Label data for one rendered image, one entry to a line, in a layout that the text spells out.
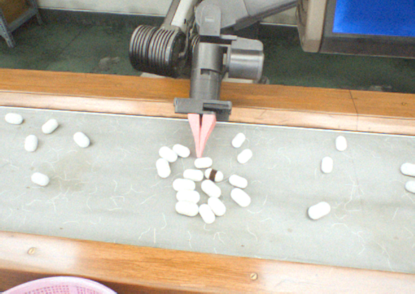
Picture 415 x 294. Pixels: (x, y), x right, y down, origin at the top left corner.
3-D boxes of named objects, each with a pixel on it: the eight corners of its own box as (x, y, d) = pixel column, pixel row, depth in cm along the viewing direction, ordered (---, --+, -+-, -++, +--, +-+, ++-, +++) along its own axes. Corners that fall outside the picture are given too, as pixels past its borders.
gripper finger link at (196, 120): (225, 159, 56) (229, 104, 57) (183, 155, 56) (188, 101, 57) (225, 160, 63) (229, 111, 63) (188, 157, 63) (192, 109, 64)
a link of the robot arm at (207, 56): (194, 47, 64) (193, 36, 59) (229, 50, 64) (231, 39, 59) (191, 82, 64) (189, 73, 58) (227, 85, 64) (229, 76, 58)
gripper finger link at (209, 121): (211, 158, 56) (215, 103, 57) (169, 154, 57) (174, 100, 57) (213, 159, 63) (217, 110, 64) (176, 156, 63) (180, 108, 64)
